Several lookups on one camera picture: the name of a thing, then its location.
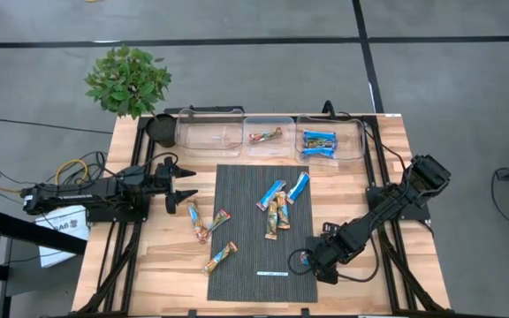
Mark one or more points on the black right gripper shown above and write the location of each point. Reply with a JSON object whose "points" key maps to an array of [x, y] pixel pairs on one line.
{"points": [[328, 254]]}

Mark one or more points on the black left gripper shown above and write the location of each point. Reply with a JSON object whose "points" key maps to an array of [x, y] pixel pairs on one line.
{"points": [[168, 183]]}

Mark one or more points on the orange green granola bar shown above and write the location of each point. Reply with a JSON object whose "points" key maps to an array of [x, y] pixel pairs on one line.
{"points": [[219, 258], [271, 220], [283, 210]]}

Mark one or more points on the blue white granola bar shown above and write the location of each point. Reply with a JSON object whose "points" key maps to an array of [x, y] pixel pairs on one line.
{"points": [[298, 188]]}

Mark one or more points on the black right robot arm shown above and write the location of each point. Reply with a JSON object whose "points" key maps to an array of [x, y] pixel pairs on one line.
{"points": [[378, 216]]}

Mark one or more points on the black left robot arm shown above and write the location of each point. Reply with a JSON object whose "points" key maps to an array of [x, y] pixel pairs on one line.
{"points": [[73, 194]]}

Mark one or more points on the large clear plastic bin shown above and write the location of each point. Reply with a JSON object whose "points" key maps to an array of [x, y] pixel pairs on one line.
{"points": [[351, 141], [201, 146]]}

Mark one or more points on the white label strip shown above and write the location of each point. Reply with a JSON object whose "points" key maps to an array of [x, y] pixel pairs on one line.
{"points": [[272, 274]]}

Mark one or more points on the black plant pot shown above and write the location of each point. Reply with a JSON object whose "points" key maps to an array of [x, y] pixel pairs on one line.
{"points": [[161, 130]]}

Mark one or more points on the dark grey woven placemat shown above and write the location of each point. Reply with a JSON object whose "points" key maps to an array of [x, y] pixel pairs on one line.
{"points": [[245, 282]]}

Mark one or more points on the small clear plastic bin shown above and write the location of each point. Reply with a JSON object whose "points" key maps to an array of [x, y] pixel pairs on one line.
{"points": [[276, 150]]}

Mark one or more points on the green leafy plant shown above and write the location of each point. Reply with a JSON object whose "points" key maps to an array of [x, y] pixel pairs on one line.
{"points": [[126, 81]]}

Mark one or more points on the white paper box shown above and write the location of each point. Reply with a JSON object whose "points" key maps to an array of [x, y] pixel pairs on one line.
{"points": [[60, 223]]}

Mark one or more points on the black beam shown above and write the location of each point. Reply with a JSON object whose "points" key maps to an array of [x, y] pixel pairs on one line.
{"points": [[33, 232]]}

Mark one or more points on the black edge bracket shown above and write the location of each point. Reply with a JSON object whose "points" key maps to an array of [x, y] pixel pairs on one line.
{"points": [[305, 312], [191, 313]]}

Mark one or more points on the black aluminium frame rails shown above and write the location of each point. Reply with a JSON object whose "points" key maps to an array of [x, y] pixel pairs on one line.
{"points": [[379, 146], [139, 146]]}

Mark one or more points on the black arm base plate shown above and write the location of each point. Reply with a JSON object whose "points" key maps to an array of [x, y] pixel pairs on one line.
{"points": [[104, 216], [418, 214]]}

